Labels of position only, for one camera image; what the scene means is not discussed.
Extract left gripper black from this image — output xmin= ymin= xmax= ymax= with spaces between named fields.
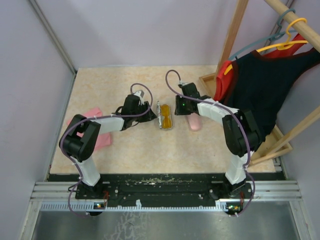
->
xmin=132 ymin=101 xmax=157 ymax=123

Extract pink glasses case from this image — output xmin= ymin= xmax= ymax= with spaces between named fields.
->
xmin=186 ymin=113 xmax=202 ymax=132

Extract newspaper print glasses case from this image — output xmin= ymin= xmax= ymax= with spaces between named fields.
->
xmin=156 ymin=101 xmax=174 ymax=130

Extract orange sunglasses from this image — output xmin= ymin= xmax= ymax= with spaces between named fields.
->
xmin=160 ymin=104 xmax=173 ymax=129

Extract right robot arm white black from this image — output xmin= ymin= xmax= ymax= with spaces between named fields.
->
xmin=174 ymin=82 xmax=262 ymax=198

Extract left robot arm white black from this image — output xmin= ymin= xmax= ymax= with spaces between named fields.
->
xmin=59 ymin=92 xmax=156 ymax=199

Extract pink folded garment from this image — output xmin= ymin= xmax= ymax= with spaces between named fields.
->
xmin=66 ymin=107 xmax=112 ymax=151

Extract red tank top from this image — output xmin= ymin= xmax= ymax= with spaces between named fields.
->
xmin=213 ymin=43 xmax=306 ymax=101

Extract navy tank top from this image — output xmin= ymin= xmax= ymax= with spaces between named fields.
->
xmin=221 ymin=48 xmax=320 ymax=141

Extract wooden clothes rack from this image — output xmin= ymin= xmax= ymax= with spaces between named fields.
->
xmin=198 ymin=0 xmax=320 ymax=166

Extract yellow hanger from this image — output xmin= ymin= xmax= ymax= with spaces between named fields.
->
xmin=223 ymin=17 xmax=309 ymax=75

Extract teal hanger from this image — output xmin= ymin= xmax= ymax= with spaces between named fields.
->
xmin=228 ymin=8 xmax=296 ymax=61

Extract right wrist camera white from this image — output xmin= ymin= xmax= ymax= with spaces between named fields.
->
xmin=178 ymin=81 xmax=189 ymax=88

